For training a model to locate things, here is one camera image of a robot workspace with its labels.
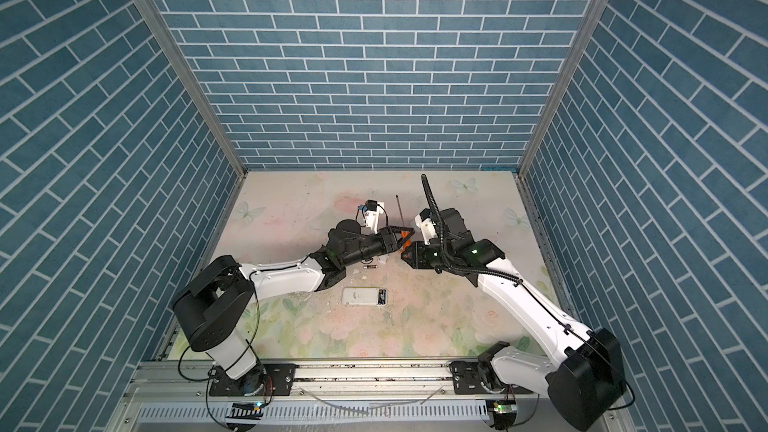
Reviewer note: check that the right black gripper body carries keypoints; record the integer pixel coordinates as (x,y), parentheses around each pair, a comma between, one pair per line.
(434,255)

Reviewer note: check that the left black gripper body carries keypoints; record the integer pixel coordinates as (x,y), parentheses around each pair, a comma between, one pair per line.
(371,246)

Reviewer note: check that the orange handled screwdriver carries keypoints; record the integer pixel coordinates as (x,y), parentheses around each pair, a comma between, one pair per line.
(401,222)

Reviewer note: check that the white remote control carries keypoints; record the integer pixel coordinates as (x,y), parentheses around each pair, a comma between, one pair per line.
(364,296)

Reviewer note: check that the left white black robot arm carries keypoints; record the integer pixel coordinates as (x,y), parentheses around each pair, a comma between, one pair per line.
(210,306)

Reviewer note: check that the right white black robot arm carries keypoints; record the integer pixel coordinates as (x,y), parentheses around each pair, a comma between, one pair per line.
(581,370)

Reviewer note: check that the right controller board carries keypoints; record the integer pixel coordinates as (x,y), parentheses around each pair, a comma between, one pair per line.
(502,413)

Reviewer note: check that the controller board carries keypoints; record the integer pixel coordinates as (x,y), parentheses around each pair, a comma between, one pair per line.
(502,413)
(244,416)

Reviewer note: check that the left controller board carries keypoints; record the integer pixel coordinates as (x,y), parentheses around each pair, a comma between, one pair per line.
(244,416)

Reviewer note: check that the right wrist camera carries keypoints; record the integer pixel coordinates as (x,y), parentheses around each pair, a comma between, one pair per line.
(427,227)

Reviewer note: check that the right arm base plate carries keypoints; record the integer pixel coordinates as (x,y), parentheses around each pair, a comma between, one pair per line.
(473,377)

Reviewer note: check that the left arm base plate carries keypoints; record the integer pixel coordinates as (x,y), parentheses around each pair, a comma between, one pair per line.
(266,380)

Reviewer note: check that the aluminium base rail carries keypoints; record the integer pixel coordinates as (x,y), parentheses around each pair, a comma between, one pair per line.
(327,395)

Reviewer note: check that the right aluminium corner post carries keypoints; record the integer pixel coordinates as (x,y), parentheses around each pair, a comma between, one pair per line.
(588,25)

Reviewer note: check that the aluminium corner post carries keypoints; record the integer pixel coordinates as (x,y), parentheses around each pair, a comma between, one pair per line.
(154,20)
(588,25)

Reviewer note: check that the left aluminium corner post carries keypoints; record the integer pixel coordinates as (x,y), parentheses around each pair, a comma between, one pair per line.
(154,20)

